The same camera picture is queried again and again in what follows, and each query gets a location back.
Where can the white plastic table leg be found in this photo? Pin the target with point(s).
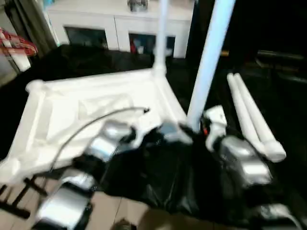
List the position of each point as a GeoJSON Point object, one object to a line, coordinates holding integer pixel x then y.
{"type": "Point", "coordinates": [161, 31]}
{"type": "Point", "coordinates": [249, 100]}
{"type": "Point", "coordinates": [236, 95]}
{"type": "Point", "coordinates": [211, 60]}

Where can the white plastic table top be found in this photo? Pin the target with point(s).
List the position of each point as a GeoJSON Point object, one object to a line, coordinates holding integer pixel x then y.
{"type": "Point", "coordinates": [84, 95]}

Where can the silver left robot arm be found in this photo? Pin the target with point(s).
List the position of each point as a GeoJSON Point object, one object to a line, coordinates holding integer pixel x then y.
{"type": "Point", "coordinates": [103, 146]}

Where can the black shiny mat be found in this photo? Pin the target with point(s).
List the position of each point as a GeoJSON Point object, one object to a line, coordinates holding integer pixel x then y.
{"type": "Point", "coordinates": [168, 172]}

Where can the grey robot foot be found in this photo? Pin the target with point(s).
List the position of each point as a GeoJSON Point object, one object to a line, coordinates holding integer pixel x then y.
{"type": "Point", "coordinates": [124, 224]}

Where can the black flat bar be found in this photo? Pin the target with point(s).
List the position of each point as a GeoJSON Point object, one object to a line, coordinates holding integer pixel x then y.
{"type": "Point", "coordinates": [280, 56]}

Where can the black cabinet with gold label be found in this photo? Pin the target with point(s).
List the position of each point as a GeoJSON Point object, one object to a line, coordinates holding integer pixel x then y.
{"type": "Point", "coordinates": [263, 24]}

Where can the white cabinet with glass doors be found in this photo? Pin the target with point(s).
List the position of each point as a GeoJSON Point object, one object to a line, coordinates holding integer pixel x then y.
{"type": "Point", "coordinates": [108, 19]}

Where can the black silver wrapped bundle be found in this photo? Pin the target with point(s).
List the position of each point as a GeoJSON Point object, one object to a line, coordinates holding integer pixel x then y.
{"type": "Point", "coordinates": [138, 4]}

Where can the grey curtain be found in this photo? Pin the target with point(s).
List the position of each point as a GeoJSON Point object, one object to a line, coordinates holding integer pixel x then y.
{"type": "Point", "coordinates": [36, 24]}

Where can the red clothes hangers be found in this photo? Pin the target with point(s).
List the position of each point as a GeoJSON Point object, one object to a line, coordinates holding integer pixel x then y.
{"type": "Point", "coordinates": [19, 44]}

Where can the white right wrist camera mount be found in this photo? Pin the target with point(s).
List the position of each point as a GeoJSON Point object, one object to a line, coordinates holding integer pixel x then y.
{"type": "Point", "coordinates": [216, 115]}

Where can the black folding table frame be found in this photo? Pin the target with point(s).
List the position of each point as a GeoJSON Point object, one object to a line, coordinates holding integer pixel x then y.
{"type": "Point", "coordinates": [21, 196]}

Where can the white post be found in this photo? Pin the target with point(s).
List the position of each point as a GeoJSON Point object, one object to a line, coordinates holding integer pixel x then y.
{"type": "Point", "coordinates": [22, 62]}

